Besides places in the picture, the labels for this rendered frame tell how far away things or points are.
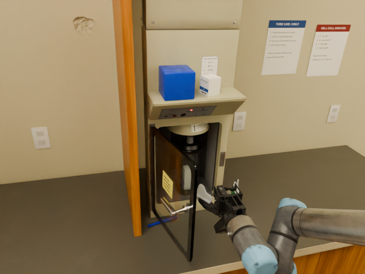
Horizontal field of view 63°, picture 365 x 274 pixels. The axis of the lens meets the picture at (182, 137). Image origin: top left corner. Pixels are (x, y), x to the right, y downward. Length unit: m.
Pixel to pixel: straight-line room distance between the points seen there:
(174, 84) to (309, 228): 0.55
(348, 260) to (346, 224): 0.88
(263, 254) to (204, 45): 0.67
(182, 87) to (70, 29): 0.65
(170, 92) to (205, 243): 0.62
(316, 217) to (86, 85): 1.11
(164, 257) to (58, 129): 0.80
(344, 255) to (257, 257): 0.86
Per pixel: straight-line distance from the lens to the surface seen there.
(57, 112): 1.54
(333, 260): 1.56
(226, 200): 0.88
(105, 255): 1.22
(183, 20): 1.02
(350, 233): 0.75
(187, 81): 0.95
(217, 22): 1.06
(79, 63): 1.46
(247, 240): 0.79
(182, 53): 1.04
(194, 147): 1.22
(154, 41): 1.01
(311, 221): 0.81
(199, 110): 1.03
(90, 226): 1.34
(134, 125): 0.99
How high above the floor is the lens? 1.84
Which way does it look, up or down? 27 degrees down
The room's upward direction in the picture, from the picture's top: 2 degrees clockwise
